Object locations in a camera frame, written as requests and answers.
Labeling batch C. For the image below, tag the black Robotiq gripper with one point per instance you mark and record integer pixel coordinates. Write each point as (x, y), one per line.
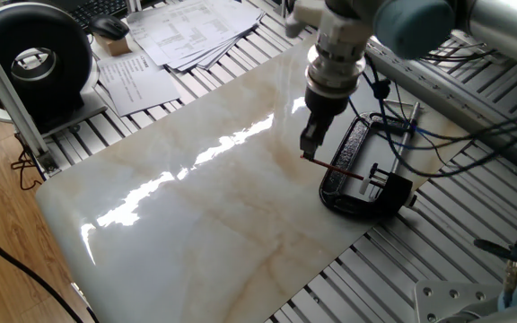
(326, 105)

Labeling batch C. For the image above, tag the black metal C-clamp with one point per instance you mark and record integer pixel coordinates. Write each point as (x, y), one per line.
(341, 154)

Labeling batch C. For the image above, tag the black computer mouse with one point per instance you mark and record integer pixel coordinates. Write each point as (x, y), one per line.
(108, 27)

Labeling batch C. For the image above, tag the slanted aluminium frame post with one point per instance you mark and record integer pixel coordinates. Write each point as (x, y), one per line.
(2, 85)

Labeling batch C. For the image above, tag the white marble slab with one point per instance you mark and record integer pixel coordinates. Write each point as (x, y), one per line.
(195, 233)

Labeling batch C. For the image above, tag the single white paper sheet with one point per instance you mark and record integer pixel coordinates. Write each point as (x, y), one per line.
(137, 87)

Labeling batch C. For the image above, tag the red pencil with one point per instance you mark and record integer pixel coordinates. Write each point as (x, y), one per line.
(335, 168)

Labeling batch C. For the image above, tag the black computer keyboard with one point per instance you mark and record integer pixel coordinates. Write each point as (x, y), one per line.
(97, 9)

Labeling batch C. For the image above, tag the stack of printed papers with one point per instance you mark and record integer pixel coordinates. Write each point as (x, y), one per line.
(195, 31)

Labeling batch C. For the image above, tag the silver metal mounting plate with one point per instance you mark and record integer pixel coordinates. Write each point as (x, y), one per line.
(447, 305)

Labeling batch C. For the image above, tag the small wooden block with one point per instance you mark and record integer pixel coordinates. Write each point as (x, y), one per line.
(115, 46)

